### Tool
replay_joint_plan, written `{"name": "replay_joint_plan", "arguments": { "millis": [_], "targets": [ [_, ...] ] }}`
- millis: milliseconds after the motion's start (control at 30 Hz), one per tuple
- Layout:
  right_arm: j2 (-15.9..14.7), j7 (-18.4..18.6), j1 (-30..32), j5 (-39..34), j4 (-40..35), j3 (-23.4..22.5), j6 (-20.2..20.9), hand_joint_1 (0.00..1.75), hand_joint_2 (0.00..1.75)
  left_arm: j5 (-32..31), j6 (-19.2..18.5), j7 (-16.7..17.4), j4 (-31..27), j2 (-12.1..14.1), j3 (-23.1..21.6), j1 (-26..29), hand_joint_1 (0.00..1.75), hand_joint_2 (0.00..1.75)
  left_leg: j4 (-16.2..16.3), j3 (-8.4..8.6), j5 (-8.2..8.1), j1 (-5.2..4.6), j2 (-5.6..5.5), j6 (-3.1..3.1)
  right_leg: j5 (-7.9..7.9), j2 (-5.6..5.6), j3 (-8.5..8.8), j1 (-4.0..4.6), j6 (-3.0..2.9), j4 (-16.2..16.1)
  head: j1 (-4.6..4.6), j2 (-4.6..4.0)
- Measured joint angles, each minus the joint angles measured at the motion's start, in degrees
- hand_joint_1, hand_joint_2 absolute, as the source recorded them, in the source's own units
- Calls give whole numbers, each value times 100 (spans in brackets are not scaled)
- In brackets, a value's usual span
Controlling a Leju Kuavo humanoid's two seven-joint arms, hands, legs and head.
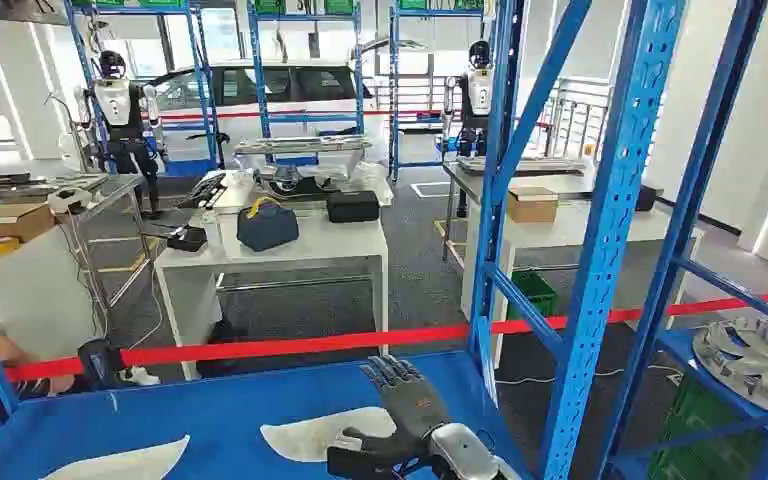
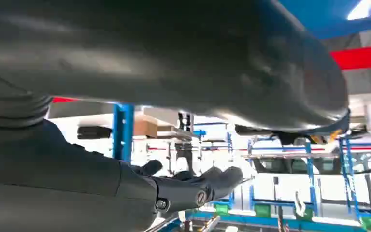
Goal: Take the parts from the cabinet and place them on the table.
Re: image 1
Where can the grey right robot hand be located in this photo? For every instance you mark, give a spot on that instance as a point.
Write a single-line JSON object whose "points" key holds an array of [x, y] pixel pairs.
{"points": [[410, 404]]}

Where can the long curved silver metal panel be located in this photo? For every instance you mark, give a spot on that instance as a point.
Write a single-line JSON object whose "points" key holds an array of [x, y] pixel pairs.
{"points": [[318, 434]]}

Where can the red barrier tape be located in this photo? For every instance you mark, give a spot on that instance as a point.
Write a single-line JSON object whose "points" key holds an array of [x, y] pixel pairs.
{"points": [[304, 344]]}

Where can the small green plastic crate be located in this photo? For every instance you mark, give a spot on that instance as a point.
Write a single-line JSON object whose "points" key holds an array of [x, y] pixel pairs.
{"points": [[533, 291]]}

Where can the white table with bag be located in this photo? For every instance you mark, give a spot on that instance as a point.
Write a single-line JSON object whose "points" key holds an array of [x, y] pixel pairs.
{"points": [[318, 248]]}

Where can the large blue steel shelf rack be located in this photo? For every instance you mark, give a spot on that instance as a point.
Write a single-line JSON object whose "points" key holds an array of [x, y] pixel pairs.
{"points": [[225, 411]]}

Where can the black hard case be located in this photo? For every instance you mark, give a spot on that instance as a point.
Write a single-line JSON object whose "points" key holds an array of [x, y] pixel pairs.
{"points": [[353, 206]]}

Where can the dark blue bag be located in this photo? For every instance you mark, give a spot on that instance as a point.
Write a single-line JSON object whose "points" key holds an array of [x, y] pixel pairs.
{"points": [[268, 225]]}

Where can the cardboard box with tape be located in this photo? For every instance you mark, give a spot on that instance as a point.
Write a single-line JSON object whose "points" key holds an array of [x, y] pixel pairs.
{"points": [[533, 205]]}

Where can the long white table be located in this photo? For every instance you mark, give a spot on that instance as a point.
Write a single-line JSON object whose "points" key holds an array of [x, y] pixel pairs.
{"points": [[576, 228]]}

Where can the flat silver metal tray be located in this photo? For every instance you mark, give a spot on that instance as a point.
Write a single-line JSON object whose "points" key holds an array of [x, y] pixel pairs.
{"points": [[523, 165]]}

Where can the black gadget on table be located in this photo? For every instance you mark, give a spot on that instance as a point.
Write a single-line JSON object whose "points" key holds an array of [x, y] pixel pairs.
{"points": [[187, 239]]}

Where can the curved white metal panel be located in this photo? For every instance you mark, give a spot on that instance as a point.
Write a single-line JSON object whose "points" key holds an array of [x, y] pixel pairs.
{"points": [[135, 464]]}

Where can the long silver metal car part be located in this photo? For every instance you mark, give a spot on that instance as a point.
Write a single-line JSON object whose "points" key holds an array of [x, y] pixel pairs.
{"points": [[301, 144]]}

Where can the large green plastic crate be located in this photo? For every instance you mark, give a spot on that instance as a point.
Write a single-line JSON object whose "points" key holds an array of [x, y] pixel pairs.
{"points": [[702, 424]]}

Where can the small black box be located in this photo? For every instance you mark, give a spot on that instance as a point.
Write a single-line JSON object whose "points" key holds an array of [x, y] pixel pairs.
{"points": [[646, 198]]}

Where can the white black humanoid robot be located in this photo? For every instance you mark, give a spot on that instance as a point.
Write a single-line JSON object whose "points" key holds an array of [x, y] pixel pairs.
{"points": [[478, 93], [119, 106]]}

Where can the white car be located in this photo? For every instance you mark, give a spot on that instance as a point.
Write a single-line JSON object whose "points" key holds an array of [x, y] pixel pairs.
{"points": [[304, 93]]}

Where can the silver metal railing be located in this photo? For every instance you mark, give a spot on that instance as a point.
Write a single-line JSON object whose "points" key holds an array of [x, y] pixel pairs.
{"points": [[576, 116]]}

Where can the round silver metal part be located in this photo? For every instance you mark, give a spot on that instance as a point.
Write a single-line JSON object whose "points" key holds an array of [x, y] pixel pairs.
{"points": [[748, 358]]}

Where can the steel bench with clutter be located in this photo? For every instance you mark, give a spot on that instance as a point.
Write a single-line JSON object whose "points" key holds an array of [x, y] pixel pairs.
{"points": [[106, 189]]}

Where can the person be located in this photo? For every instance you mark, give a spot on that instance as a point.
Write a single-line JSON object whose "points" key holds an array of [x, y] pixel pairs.
{"points": [[26, 361]]}

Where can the yellow tape roll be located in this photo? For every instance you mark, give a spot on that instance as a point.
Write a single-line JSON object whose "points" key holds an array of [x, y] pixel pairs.
{"points": [[4, 246]]}

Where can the flat cardboard box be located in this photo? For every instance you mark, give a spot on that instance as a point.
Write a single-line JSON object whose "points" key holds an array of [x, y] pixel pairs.
{"points": [[13, 222]]}

